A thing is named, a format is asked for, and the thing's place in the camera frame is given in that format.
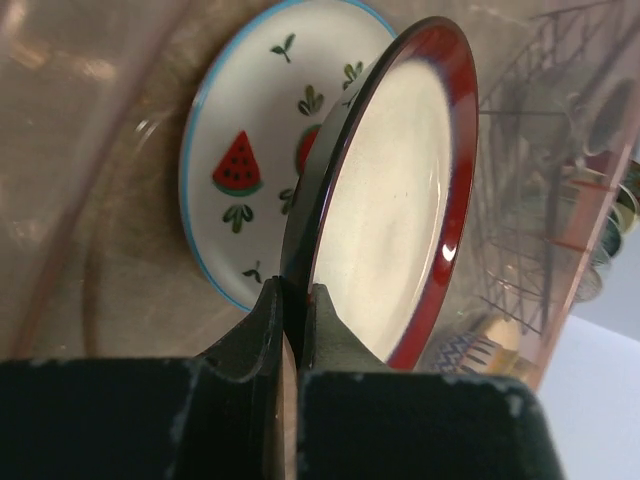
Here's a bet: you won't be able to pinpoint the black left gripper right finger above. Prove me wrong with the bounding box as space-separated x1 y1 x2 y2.
294 282 569 480

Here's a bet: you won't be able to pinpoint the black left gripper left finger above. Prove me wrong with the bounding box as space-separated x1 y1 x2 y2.
1 278 283 479

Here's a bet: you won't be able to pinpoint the red rimmed cream plate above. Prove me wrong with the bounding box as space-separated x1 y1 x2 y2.
280 16 479 369

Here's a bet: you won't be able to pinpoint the white watermelon pattern plate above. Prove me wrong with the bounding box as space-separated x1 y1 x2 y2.
179 1 395 311

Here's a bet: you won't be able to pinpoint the pink transparent plastic bin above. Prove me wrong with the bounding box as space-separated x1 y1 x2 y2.
0 0 640 396

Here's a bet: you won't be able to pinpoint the stacked patterned ceramic bowls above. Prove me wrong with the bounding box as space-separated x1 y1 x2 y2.
424 315 523 375

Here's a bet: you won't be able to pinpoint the metal wire dish rack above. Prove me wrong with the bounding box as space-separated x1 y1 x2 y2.
469 1 639 340

